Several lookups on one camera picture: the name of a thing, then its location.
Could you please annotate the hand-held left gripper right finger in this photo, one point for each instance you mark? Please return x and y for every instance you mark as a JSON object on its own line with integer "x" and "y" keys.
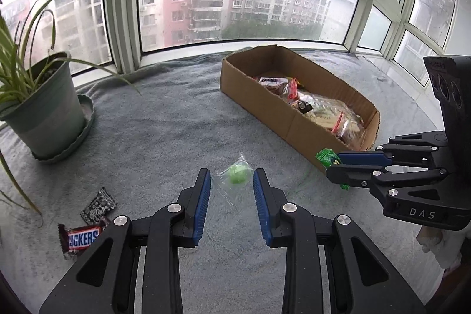
{"x": 262, "y": 207}

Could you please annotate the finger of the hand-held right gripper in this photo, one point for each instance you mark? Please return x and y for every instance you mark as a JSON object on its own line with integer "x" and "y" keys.
{"x": 349, "y": 176}
{"x": 360, "y": 158}

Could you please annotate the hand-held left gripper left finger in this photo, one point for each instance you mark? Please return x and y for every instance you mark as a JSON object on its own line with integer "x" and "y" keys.
{"x": 202, "y": 207}

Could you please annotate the green snack packet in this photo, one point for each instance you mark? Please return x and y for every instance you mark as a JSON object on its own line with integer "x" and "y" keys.
{"x": 325, "y": 156}

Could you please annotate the green candy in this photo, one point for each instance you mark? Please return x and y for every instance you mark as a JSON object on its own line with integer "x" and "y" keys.
{"x": 237, "y": 176}

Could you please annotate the brown cardboard box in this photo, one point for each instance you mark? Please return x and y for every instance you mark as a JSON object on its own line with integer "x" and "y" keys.
{"x": 265, "y": 108}

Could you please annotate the person's right forearm white sleeve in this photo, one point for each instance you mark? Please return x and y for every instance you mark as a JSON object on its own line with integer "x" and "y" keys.
{"x": 441, "y": 284}

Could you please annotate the person's right hand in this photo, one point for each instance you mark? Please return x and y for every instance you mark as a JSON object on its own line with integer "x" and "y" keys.
{"x": 434, "y": 244}

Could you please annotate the clear packet with red stripe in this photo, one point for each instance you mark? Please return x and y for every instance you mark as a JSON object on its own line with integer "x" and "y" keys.
{"x": 338, "y": 124}

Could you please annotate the clear beige biscuit packet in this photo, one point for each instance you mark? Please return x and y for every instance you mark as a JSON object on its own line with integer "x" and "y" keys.
{"x": 323, "y": 115}

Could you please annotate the grey blanket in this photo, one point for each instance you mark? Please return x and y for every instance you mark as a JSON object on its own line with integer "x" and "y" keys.
{"x": 147, "y": 137}

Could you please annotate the red orange snack packet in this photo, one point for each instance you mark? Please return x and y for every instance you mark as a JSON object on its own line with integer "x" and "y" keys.
{"x": 294, "y": 87}

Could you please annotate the black white patterned packet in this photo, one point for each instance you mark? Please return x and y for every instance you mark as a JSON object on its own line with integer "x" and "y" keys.
{"x": 97, "y": 205}

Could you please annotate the brown snack packet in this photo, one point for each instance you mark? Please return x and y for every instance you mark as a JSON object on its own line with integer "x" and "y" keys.
{"x": 274, "y": 84}

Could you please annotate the grey-green pot saucer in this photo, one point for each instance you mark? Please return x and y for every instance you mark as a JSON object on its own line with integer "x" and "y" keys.
{"x": 86, "y": 122}

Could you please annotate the green long-leaf plant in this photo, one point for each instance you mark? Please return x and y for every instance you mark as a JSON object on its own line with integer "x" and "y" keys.
{"x": 16, "y": 78}

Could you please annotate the white window frame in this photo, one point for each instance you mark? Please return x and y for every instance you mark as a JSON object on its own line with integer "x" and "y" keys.
{"x": 121, "y": 5}

